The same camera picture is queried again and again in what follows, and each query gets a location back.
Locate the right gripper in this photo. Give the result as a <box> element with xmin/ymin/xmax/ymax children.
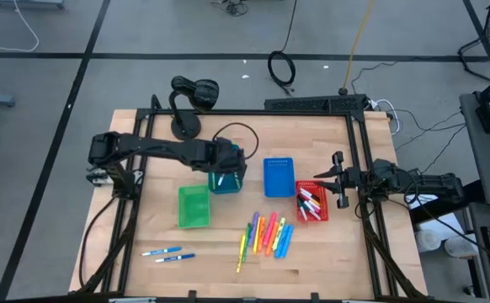
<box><xmin>313</xmin><ymin>151</ymin><xmax>372</xmax><ymax>210</ymax></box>

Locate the black aluminium table frame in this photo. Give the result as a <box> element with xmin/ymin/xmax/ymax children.
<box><xmin>76</xmin><ymin>94</ymin><xmax>429</xmax><ymax>302</ymax></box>

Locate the white looped cable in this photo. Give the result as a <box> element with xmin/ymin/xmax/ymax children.
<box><xmin>370</xmin><ymin>98</ymin><xmax>402</xmax><ymax>136</ymax></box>

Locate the black desk leg bar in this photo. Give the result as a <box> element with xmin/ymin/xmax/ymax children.
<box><xmin>408</xmin><ymin>179</ymin><xmax>486</xmax><ymax>226</ymax></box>

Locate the thin black floor cable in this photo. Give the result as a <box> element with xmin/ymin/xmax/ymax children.
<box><xmin>349</xmin><ymin>61</ymin><xmax>467</xmax><ymax>176</ymax></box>

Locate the purple highlighter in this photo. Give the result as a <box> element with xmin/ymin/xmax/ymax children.
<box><xmin>248</xmin><ymin>211</ymin><xmax>260</xmax><ymax>247</ymax></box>

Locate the thick yellow highlighter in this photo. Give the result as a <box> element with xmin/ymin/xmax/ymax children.
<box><xmin>252</xmin><ymin>215</ymin><xmax>263</xmax><ymax>255</ymax></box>

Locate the white paper sheet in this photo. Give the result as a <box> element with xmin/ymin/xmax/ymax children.
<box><xmin>411</xmin><ymin>194</ymin><xmax>439</xmax><ymax>211</ymax></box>

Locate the coiled black cable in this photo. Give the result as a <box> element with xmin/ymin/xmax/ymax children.
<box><xmin>268</xmin><ymin>0</ymin><xmax>299</xmax><ymax>96</ymax></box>

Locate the orange highlighter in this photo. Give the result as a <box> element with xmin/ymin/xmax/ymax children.
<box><xmin>264</xmin><ymin>221</ymin><xmax>280</xmax><ymax>257</ymax></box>
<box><xmin>257</xmin><ymin>216</ymin><xmax>267</xmax><ymax>253</ymax></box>

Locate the white roll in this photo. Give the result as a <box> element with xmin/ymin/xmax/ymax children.
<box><xmin>415</xmin><ymin>229</ymin><xmax>443</xmax><ymax>253</ymax></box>
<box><xmin>445</xmin><ymin>236</ymin><xmax>478</xmax><ymax>258</ymax></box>

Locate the black desk lamp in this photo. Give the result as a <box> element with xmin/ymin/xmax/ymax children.
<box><xmin>168</xmin><ymin>75</ymin><xmax>221</xmax><ymax>141</ymax></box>

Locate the grey cart base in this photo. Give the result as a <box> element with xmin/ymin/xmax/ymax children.
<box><xmin>0</xmin><ymin>0</ymin><xmax>66</xmax><ymax>10</ymax></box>

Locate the green plastic basket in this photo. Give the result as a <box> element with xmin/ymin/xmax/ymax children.
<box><xmin>177</xmin><ymin>185</ymin><xmax>211</xmax><ymax>230</ymax></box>

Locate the blue plastic basket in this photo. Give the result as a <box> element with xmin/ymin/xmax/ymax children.
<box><xmin>263</xmin><ymin>157</ymin><xmax>297</xmax><ymax>199</ymax></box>

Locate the teal plastic bin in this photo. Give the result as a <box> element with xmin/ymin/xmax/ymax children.
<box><xmin>208</xmin><ymin>145</ymin><xmax>243</xmax><ymax>195</ymax></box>

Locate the small red-capped marker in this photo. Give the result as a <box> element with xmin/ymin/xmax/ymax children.
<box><xmin>299</xmin><ymin>188</ymin><xmax>322</xmax><ymax>201</ymax></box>

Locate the lime green highlighter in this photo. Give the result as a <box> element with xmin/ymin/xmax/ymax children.
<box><xmin>271</xmin><ymin>216</ymin><xmax>287</xmax><ymax>252</ymax></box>

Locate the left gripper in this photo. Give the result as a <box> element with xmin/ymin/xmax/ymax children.
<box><xmin>205</xmin><ymin>137</ymin><xmax>248</xmax><ymax>189</ymax></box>

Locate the yellow cable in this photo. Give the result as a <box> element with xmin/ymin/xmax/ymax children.
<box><xmin>339</xmin><ymin>0</ymin><xmax>375</xmax><ymax>96</ymax></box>

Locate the red plastic basket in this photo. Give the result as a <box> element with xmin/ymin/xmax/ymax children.
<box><xmin>295</xmin><ymin>180</ymin><xmax>330</xmax><ymax>223</ymax></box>

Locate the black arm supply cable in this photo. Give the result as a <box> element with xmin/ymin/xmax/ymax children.
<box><xmin>78</xmin><ymin>195</ymin><xmax>118</xmax><ymax>291</ymax></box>

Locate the tangled black cable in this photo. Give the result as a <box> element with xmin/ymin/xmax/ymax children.
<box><xmin>210</xmin><ymin>0</ymin><xmax>250</xmax><ymax>18</ymax></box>

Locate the pink highlighter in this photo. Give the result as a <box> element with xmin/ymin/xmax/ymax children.
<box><xmin>263</xmin><ymin>212</ymin><xmax>278</xmax><ymax>247</ymax></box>

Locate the white floor cable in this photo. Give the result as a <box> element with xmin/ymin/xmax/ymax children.
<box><xmin>0</xmin><ymin>0</ymin><xmax>40</xmax><ymax>54</ymax></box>

